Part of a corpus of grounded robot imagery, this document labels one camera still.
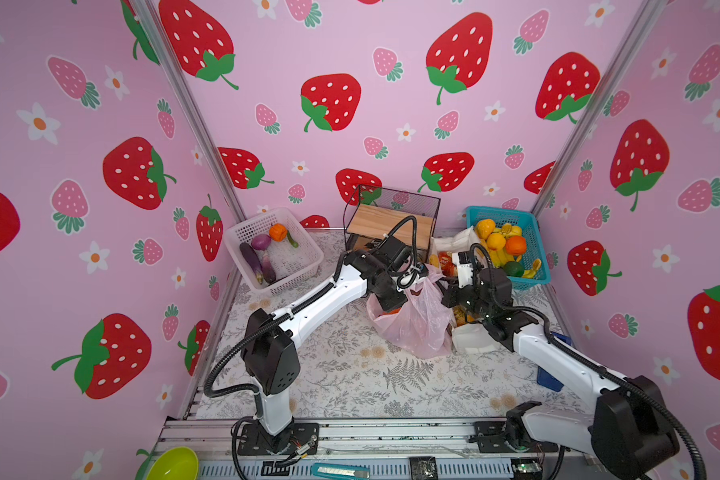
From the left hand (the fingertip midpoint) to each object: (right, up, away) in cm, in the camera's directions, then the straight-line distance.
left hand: (398, 295), depth 82 cm
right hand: (+10, +5, 0) cm, 12 cm away
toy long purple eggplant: (-52, +9, +26) cm, 59 cm away
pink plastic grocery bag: (+6, -8, -3) cm, 10 cm away
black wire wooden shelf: (-7, +27, +24) cm, 37 cm away
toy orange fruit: (+45, +15, +25) cm, 54 cm away
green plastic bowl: (-54, -38, -13) cm, 67 cm away
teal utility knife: (-15, -41, -12) cm, 45 cm away
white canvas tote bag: (+20, -11, -4) cm, 24 cm away
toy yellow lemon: (+38, +16, +25) cm, 48 cm away
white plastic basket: (-45, +13, +32) cm, 57 cm away
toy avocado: (+41, +7, +17) cm, 44 cm away
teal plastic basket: (+53, +20, +28) cm, 63 cm away
